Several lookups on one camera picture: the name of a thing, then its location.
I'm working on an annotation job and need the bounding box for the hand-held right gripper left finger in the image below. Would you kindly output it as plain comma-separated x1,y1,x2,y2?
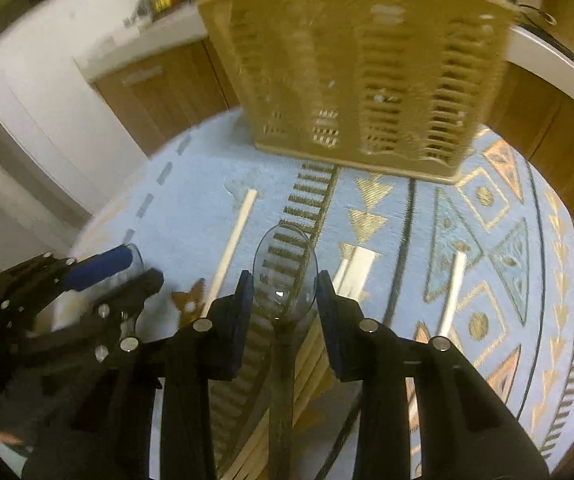
23,270,256,480

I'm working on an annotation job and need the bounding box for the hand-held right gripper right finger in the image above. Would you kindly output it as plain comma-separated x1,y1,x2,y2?
316,270,551,480

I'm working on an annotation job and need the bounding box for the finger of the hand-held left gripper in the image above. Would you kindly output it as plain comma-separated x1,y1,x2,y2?
0,243,134,321
24,268,165,361

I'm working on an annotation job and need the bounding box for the beige plastic utensil basket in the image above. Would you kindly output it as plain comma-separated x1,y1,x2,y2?
196,0,519,184

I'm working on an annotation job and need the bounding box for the blue patterned tablecloth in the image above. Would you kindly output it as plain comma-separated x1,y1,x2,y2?
52,109,574,480

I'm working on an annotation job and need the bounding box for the white refrigerator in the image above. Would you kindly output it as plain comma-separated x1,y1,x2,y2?
0,0,155,266

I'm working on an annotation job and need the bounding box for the black power cable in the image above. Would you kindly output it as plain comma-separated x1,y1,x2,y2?
481,0,559,27

